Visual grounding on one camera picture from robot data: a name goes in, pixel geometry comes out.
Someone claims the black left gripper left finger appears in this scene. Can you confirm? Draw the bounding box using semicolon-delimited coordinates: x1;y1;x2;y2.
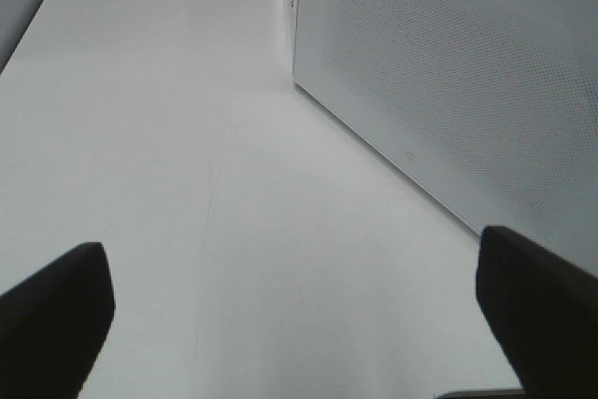
1;242;116;398

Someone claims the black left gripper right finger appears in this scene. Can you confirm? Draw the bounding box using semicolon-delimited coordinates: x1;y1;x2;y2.
476;226;597;398

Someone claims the white microwave door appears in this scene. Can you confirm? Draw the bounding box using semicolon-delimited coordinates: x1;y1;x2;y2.
292;0;598;274

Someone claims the white microwave oven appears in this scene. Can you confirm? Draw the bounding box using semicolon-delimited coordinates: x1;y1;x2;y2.
279;0;598;274

